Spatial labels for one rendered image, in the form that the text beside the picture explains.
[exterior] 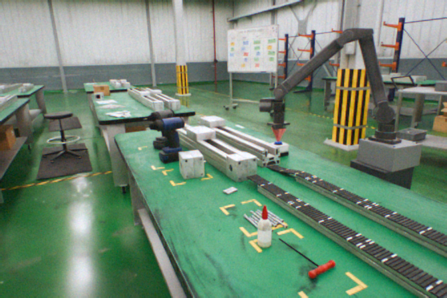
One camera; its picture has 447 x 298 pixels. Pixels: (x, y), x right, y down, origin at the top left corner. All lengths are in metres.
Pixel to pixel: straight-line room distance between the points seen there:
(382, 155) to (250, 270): 0.93
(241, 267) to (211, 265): 0.08
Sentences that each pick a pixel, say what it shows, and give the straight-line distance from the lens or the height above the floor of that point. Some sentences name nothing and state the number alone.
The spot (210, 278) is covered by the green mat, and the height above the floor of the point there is 0.78.
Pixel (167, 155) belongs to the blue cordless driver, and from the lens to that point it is 1.50.
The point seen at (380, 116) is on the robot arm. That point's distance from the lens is 1.51.
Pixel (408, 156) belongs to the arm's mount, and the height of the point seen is 0.84.
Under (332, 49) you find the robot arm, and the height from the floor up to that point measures 1.30.
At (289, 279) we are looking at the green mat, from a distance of 0.77.
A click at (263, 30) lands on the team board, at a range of 7.07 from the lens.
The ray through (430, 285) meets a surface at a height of 0.81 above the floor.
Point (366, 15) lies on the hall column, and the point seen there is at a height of 1.76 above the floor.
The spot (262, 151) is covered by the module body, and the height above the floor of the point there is 0.86.
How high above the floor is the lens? 1.27
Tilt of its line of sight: 17 degrees down
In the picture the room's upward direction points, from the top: 2 degrees counter-clockwise
